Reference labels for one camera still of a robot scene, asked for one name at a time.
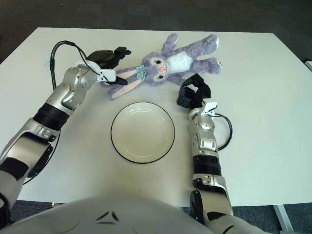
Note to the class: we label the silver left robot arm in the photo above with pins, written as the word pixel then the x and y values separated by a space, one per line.
pixel 68 90

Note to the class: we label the small white floor object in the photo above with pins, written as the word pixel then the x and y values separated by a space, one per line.
pixel 309 65

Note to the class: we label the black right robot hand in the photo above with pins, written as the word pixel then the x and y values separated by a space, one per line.
pixel 195 95

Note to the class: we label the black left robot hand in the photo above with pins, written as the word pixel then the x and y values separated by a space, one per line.
pixel 102 59

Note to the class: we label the grey robot torso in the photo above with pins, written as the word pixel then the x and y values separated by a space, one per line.
pixel 122 214

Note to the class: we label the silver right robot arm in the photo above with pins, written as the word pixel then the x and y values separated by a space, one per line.
pixel 206 141

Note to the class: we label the purple plush bunny doll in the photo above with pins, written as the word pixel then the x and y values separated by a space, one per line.
pixel 156 65

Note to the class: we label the white plate with black rim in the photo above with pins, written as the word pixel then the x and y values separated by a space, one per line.
pixel 142 134

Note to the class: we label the white table leg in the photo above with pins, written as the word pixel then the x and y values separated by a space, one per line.
pixel 282 217

